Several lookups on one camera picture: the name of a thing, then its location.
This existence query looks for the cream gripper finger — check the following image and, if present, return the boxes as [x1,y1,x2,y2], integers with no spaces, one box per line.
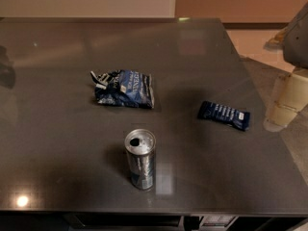
[264,68,308,132]

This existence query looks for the silver blue redbull can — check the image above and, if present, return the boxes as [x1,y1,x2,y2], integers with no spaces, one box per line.
[124,129,156,191]

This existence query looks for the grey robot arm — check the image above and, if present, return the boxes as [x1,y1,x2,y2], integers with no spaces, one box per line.
[264,4,308,132]

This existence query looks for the dark blue rxbar wrapper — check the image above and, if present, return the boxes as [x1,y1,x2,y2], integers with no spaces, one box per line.
[197,101,250,131]

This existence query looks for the blue crumpled chip bag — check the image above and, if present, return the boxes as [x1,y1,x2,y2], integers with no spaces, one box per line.
[90,69,155,109]

